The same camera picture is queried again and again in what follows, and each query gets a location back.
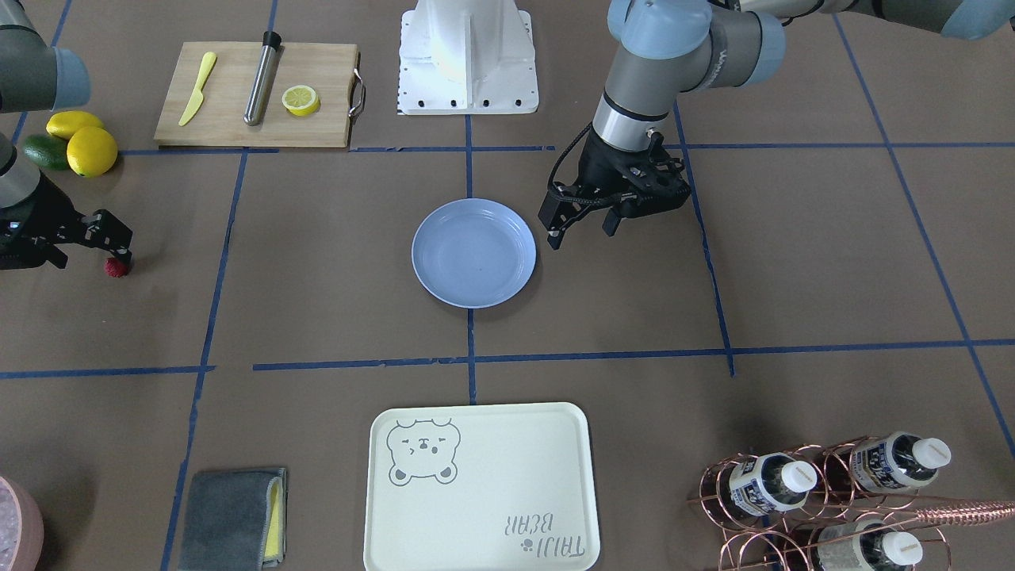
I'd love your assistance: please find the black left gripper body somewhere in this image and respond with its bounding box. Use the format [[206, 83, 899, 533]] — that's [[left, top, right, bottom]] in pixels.
[[547, 127, 642, 218]]

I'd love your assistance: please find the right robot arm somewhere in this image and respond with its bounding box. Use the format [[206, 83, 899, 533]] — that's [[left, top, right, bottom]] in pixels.
[[1, 1, 132, 276]]

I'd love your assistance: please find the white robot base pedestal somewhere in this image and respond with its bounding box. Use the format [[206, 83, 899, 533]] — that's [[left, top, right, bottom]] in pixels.
[[396, 1, 540, 116]]

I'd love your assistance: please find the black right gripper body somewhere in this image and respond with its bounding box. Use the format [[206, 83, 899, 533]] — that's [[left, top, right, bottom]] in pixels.
[[1, 171, 86, 270]]

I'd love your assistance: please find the green avocado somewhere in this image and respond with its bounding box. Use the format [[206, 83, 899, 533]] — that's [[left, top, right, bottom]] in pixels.
[[21, 134, 71, 172]]

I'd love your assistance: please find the grey folded cloth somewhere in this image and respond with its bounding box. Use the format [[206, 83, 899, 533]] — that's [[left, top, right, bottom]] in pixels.
[[178, 466, 289, 570]]

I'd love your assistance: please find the yellow plastic knife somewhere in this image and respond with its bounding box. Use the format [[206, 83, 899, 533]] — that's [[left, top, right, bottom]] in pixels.
[[178, 52, 217, 127]]

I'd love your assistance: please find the lemon half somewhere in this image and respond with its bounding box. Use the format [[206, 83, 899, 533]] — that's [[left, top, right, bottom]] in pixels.
[[282, 84, 320, 117]]

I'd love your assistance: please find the blue plate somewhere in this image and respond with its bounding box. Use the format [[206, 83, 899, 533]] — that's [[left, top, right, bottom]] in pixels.
[[411, 198, 537, 308]]

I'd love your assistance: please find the dark drink bottle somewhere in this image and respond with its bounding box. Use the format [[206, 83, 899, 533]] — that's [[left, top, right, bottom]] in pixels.
[[814, 519, 925, 570], [848, 431, 952, 494], [726, 453, 818, 518]]

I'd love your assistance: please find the steel rod with black tip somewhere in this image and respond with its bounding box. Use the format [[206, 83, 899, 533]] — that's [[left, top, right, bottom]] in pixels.
[[243, 30, 282, 127]]

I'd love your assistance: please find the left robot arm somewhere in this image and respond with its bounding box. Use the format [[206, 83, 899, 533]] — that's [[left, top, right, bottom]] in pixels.
[[538, 1, 1014, 249]]

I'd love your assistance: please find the red strawberry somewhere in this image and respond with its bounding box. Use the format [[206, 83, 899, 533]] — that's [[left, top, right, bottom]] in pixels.
[[104, 257, 132, 278]]

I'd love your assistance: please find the pink bowl with ice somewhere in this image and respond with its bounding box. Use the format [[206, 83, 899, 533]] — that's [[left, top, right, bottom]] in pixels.
[[1, 476, 44, 570]]

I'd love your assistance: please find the copper wire bottle rack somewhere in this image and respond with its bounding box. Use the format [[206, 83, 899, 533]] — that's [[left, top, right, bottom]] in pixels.
[[688, 439, 1013, 570]]

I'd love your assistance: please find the yellow lemon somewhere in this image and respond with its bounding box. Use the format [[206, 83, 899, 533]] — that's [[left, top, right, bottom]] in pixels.
[[67, 126, 119, 179], [46, 109, 105, 141]]

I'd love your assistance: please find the cream bear tray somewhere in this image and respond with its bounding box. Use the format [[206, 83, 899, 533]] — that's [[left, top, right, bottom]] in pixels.
[[363, 402, 601, 570]]

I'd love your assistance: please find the wooden cutting board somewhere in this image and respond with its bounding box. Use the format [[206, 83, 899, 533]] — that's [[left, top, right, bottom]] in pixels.
[[154, 42, 367, 149]]

